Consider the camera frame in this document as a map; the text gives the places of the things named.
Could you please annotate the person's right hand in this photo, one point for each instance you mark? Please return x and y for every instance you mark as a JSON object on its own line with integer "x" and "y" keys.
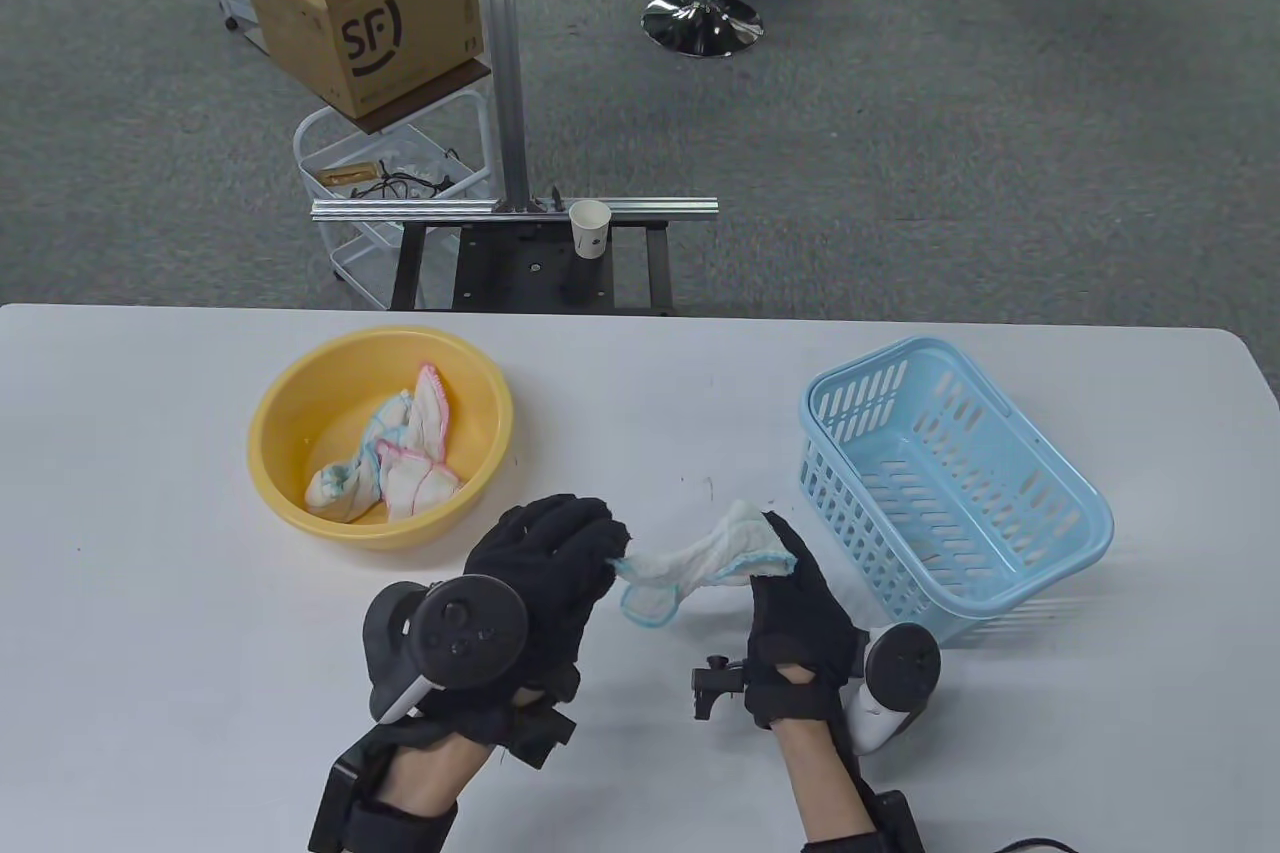
{"x": 795, "y": 633}

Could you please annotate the person's left hand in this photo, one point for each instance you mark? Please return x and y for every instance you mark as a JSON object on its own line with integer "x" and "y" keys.
{"x": 545, "y": 553}

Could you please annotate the person's left fingers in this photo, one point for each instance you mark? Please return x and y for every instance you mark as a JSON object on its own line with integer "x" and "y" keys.
{"x": 570, "y": 528}

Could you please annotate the person's right fingers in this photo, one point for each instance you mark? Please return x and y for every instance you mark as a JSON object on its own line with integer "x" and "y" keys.
{"x": 782, "y": 543}

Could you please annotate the white cloth with blue trim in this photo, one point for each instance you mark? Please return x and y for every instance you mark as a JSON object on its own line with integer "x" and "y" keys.
{"x": 700, "y": 563}

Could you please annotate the person's left forearm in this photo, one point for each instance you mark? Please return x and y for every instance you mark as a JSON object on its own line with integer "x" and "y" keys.
{"x": 430, "y": 773}

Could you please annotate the person's right forearm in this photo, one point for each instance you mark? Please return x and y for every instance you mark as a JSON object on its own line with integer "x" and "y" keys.
{"x": 825, "y": 783}

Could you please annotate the black left wrist controller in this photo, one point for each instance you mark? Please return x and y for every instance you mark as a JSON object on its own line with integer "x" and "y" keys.
{"x": 455, "y": 633}

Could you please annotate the white cloth with pink trim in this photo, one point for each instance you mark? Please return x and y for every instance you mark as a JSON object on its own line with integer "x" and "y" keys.
{"x": 425, "y": 453}

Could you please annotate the black and white right wrist controller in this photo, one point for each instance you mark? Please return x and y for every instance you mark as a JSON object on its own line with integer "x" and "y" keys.
{"x": 895, "y": 673}

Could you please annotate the light blue plastic basket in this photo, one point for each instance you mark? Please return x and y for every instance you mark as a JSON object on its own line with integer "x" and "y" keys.
{"x": 960, "y": 473}

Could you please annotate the crumpled white cloth blue trim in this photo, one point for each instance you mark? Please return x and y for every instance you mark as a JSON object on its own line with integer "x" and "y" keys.
{"x": 345, "y": 483}

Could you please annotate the black metal base stand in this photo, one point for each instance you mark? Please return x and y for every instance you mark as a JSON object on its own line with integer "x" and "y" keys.
{"x": 520, "y": 268}

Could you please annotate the yellow plastic basin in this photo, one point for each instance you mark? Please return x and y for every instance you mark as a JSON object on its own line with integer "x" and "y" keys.
{"x": 330, "y": 393}

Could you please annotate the white paper cup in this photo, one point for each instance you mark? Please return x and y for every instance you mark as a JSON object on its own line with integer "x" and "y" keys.
{"x": 590, "y": 228}

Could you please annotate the brown cardboard box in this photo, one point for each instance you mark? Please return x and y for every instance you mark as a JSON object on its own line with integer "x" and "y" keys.
{"x": 390, "y": 3}

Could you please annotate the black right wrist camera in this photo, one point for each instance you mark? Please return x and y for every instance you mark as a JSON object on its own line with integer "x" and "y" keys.
{"x": 718, "y": 685}

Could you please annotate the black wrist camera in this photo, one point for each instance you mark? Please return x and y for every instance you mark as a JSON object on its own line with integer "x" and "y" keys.
{"x": 540, "y": 731}
{"x": 718, "y": 685}

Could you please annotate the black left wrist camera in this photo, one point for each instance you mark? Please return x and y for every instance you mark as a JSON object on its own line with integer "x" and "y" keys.
{"x": 540, "y": 731}

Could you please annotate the aluminium frame rail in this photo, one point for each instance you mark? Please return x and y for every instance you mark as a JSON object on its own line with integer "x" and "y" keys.
{"x": 640, "y": 209}

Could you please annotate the aluminium frame post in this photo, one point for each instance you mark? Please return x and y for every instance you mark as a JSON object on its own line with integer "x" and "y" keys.
{"x": 502, "y": 53}

